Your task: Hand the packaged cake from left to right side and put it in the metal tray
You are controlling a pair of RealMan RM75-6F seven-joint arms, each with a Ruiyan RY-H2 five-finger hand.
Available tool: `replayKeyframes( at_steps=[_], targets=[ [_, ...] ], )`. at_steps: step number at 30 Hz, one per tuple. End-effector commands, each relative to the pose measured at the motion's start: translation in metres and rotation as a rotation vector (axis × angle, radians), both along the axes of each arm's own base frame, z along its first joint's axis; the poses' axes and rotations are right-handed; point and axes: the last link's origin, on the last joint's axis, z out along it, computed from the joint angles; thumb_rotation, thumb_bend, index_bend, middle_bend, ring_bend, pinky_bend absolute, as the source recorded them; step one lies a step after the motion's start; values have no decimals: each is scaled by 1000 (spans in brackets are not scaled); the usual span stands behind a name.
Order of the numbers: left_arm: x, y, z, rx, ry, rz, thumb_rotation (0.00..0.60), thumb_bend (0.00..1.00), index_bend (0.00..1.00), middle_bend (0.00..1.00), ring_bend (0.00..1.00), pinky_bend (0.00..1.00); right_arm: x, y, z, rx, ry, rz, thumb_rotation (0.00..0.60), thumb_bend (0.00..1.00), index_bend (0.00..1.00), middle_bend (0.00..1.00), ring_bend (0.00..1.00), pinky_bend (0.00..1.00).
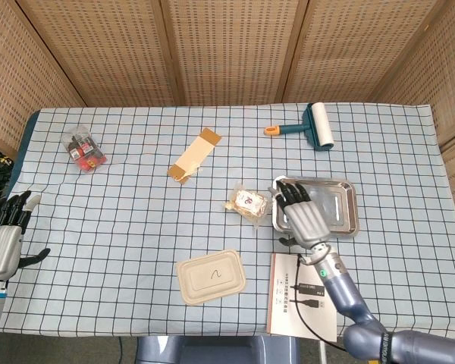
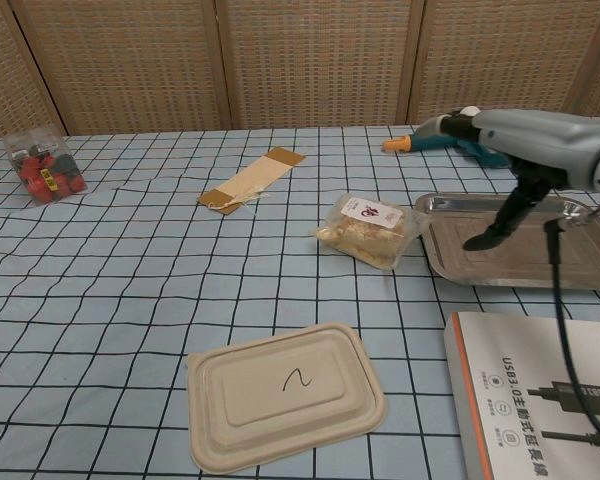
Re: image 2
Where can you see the flat brown cardboard piece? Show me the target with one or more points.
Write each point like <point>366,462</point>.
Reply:
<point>252,182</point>

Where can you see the black grey right robot hand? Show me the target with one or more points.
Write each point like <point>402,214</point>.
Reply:
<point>535,142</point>

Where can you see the clear box with red items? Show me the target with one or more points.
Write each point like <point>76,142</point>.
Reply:
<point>47,172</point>

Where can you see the clear bag of snacks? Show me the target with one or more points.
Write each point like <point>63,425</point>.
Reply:
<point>367,232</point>

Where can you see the beige paper pulp lid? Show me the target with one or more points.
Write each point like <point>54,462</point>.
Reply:
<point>285,400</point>

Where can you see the teal lint roller orange tip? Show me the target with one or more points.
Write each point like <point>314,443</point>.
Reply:
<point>430,142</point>

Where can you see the rectangular stainless steel tray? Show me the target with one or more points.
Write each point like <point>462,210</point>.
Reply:
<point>525,260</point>

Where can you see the woven rattan folding screen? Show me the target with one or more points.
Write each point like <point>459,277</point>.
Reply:
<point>300,60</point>

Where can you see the blue checked tablecloth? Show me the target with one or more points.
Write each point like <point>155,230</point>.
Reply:
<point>155,280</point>

